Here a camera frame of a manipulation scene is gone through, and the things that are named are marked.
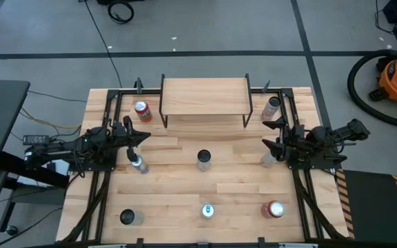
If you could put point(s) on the blue slim energy drink can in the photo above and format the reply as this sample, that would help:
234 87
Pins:
207 211
141 166

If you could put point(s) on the black caster wheel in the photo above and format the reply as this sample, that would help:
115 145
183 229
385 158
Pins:
11 230

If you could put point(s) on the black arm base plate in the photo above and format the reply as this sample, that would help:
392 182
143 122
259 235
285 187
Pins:
315 166
95 168

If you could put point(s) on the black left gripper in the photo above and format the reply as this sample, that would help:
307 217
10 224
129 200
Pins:
124 137

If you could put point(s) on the black power adapter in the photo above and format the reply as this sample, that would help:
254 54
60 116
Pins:
36 140

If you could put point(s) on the white flat board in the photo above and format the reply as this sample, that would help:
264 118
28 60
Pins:
60 168

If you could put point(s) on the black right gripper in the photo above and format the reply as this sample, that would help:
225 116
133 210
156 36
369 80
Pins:
293 141

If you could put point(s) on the black mat hazard stripes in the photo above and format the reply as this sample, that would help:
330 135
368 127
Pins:
371 206

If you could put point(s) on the white edge bracket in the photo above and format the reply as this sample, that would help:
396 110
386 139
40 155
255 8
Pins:
298 246
107 246

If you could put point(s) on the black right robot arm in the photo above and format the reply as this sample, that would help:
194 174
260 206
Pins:
340 132

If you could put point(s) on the red Fanta soda can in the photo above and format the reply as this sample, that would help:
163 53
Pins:
144 113
274 209

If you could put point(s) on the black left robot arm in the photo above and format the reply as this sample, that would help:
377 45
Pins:
57 153

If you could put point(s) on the black desk leg frame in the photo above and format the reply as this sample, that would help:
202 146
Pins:
47 178

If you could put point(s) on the black aluminium table frame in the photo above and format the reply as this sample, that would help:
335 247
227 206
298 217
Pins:
150 91

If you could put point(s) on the white slim beverage can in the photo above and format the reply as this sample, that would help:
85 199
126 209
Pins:
270 110
129 217
267 161
204 162

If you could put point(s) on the wooden shelf black metal frame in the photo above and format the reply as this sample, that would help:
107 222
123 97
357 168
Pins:
205 100

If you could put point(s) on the black table clamp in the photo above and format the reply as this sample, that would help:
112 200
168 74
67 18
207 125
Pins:
261 242
138 85
139 242
266 87

